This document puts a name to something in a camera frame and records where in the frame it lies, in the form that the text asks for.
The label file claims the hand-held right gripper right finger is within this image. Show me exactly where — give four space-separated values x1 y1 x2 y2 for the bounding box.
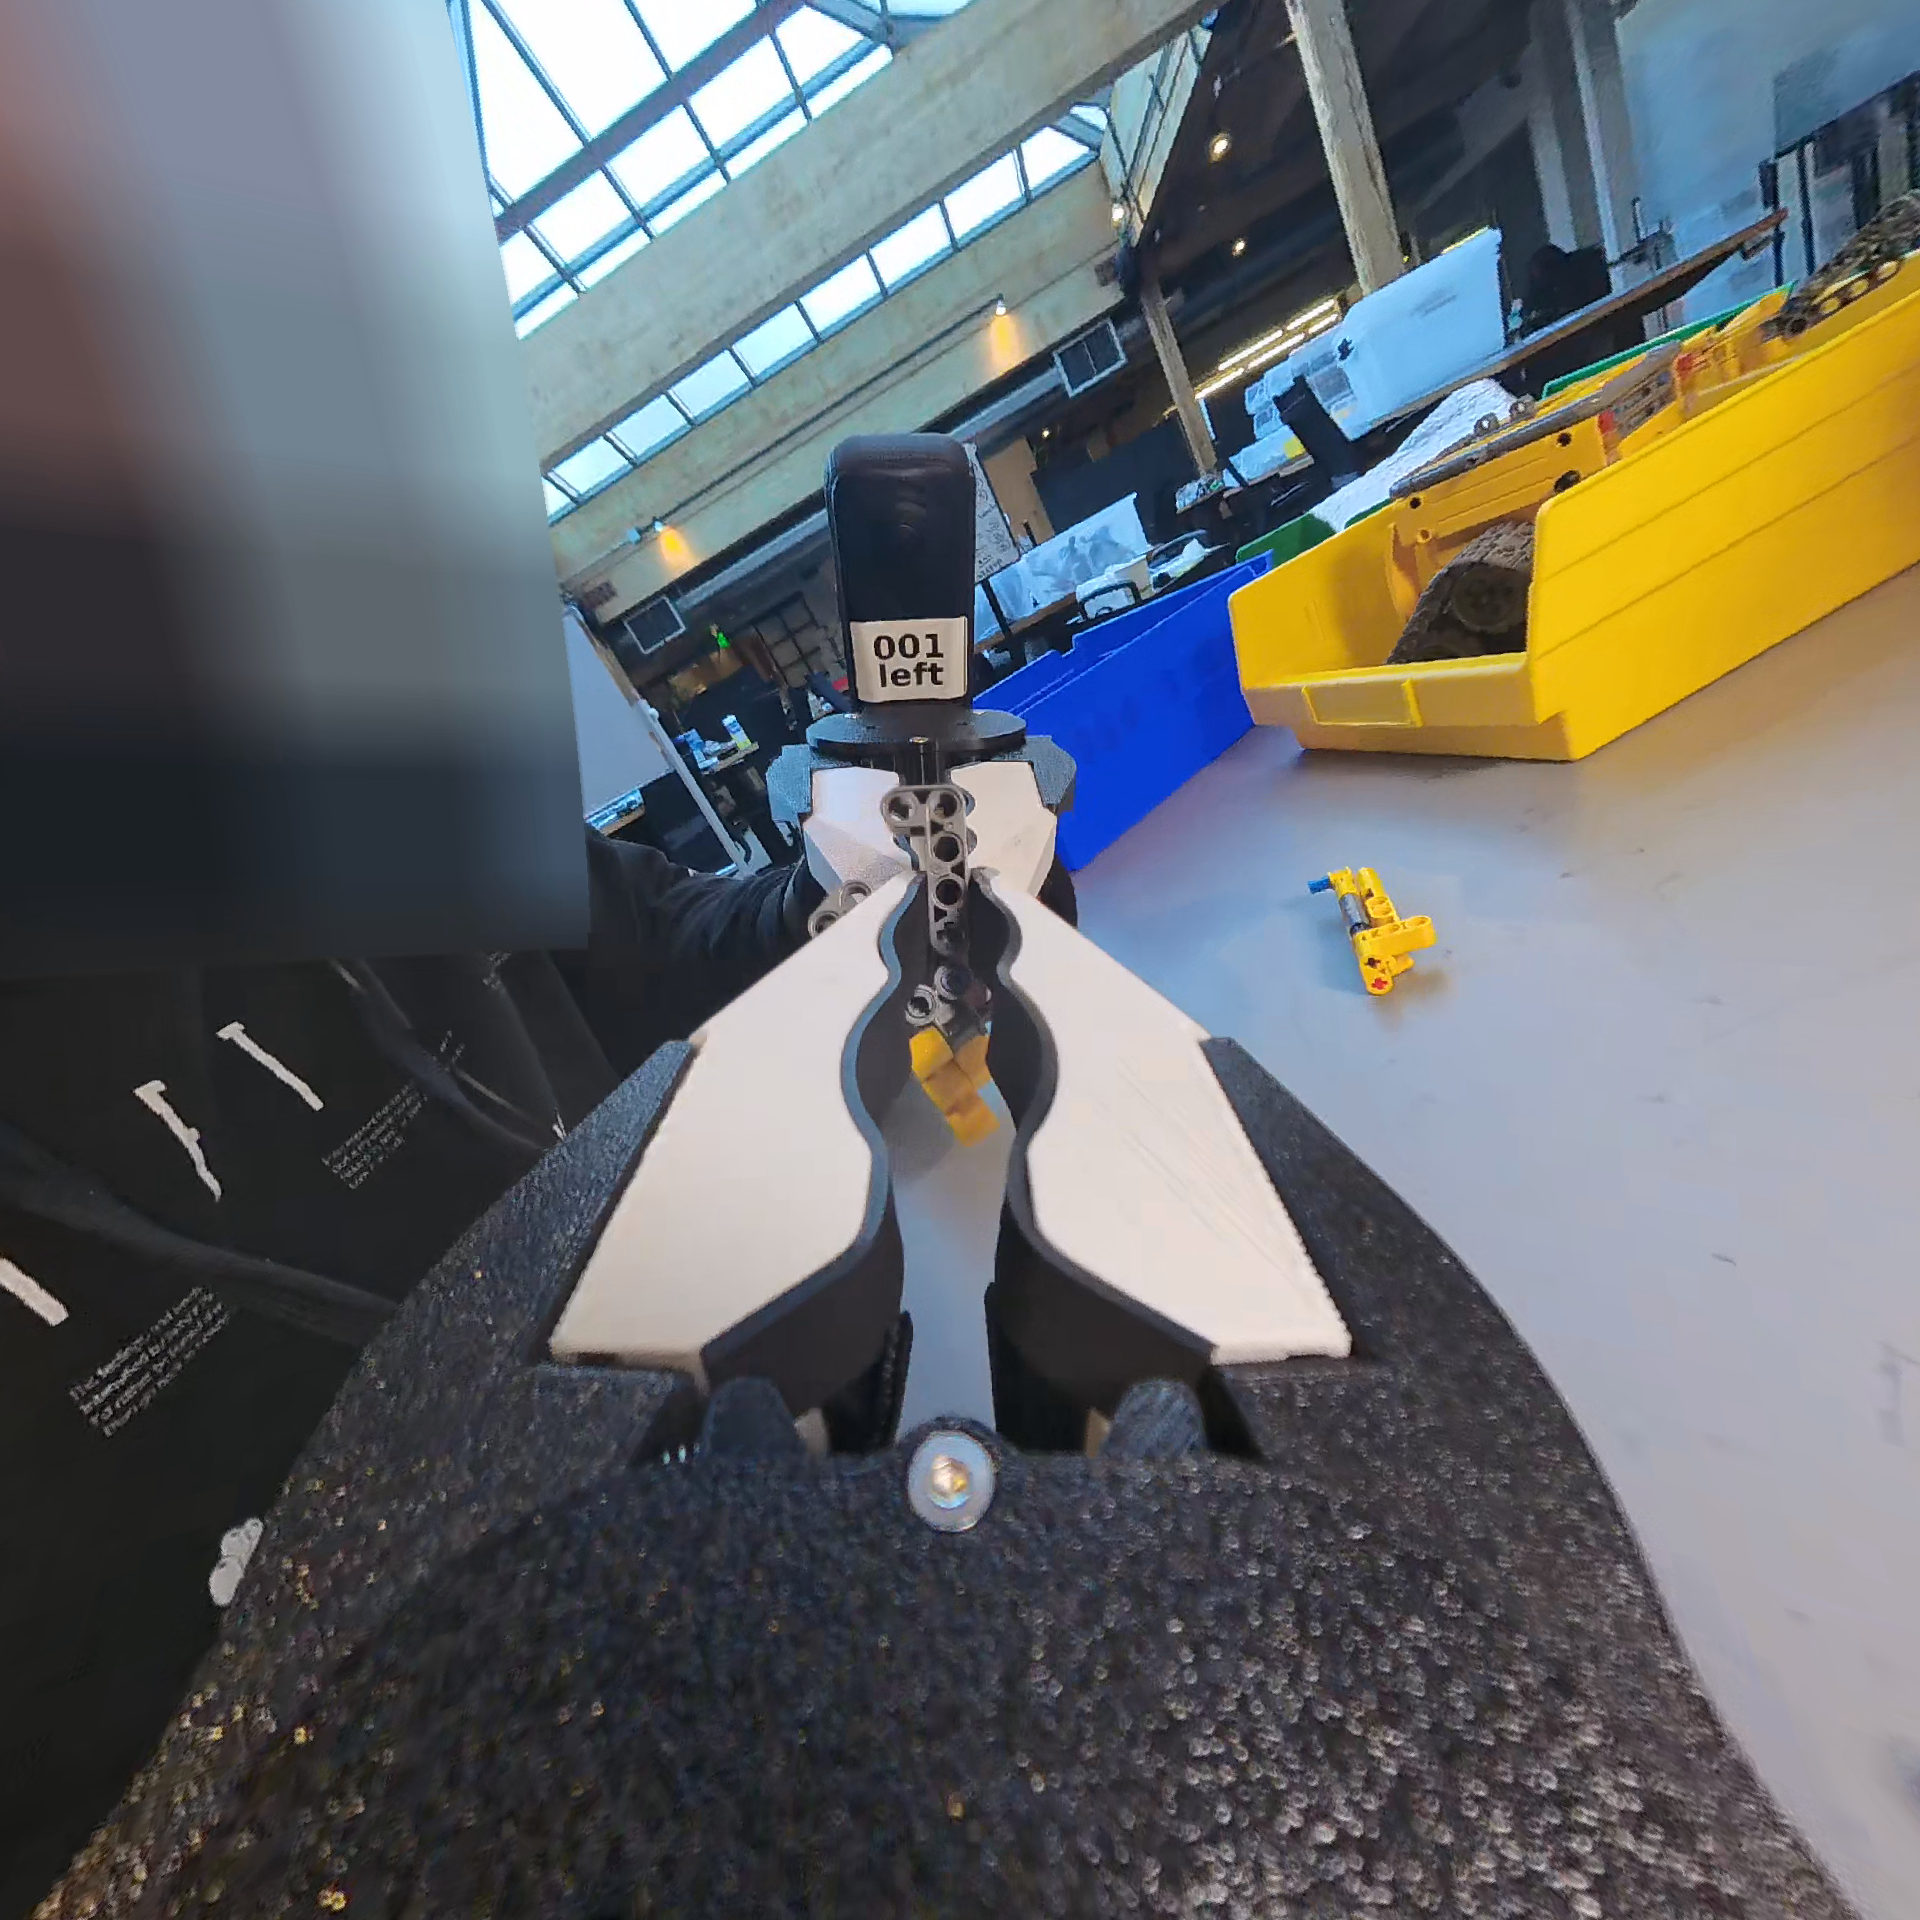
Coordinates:
971 873 1356 1454

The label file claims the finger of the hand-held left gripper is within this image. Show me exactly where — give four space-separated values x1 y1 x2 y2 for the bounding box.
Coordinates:
799 767 916 903
959 765 1064 903

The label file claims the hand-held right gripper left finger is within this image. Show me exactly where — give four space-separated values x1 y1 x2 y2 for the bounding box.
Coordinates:
545 873 921 1454

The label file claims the grey and yellow brick assembly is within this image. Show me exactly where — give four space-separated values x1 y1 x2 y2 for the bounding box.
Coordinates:
807 881 1003 1145

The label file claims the person's left forearm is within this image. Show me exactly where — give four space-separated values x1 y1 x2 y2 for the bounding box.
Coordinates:
584 832 824 1080

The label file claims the grey desk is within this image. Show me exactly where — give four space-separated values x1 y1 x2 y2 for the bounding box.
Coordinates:
884 568 1920 1920

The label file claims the blue storage bin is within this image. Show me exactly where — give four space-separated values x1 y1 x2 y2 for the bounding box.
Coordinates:
971 550 1278 876

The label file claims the clear plastic box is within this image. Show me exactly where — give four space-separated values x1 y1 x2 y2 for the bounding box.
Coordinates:
1019 496 1156 608

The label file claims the white partition panel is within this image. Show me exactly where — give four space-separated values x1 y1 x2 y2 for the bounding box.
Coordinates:
563 608 751 873

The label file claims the yellow brick piston assembly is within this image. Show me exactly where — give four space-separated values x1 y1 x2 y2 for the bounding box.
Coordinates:
1304 864 1440 996

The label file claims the green storage bin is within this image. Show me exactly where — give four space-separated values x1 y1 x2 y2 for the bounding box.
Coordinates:
1237 300 1788 572

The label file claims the yellow tracked toy vehicle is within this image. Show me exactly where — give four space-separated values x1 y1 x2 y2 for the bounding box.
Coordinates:
1388 193 1920 665

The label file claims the person's black printed hoodie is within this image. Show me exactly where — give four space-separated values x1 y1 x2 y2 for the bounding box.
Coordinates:
0 929 633 1846

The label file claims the white crumpled foam sheet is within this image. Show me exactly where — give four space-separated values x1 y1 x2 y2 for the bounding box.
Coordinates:
1327 376 1539 527

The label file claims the white storage box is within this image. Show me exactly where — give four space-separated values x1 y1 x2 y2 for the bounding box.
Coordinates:
1319 228 1507 437

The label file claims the large yellow storage bin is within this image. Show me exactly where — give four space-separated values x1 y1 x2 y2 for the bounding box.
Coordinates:
1228 285 1920 761

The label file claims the wooden work table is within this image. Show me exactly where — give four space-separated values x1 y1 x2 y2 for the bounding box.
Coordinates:
1351 211 1789 423

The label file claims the thin wooden post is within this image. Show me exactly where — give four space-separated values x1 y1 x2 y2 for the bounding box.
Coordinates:
1136 285 1221 479

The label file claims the thick wooden post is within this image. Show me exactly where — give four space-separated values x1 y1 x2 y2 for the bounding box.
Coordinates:
1281 0 1408 294

